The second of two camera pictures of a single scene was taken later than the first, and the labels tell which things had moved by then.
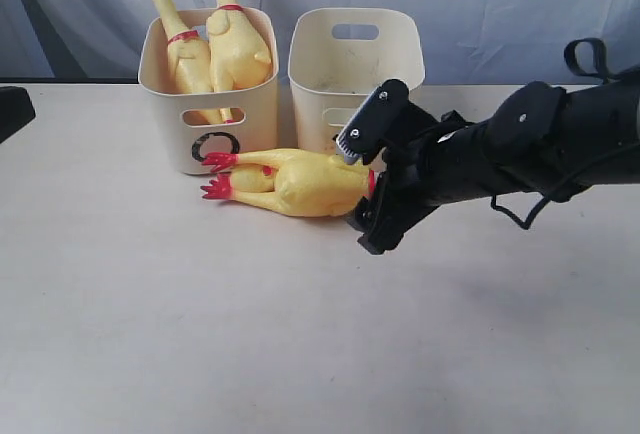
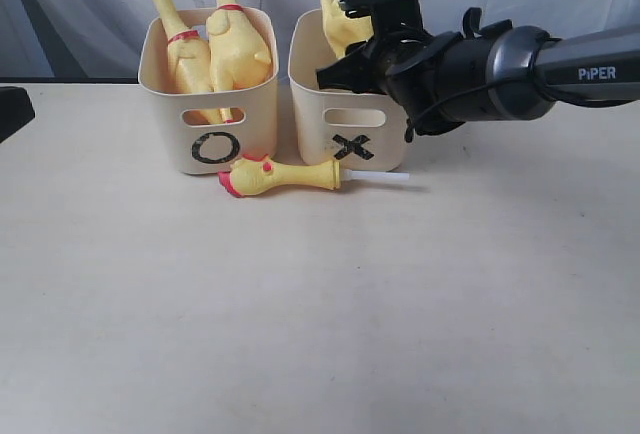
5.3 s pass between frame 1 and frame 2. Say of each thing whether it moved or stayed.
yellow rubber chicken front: stayed
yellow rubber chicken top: stayed
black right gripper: moved
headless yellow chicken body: moved
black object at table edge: stayed
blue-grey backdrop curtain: stayed
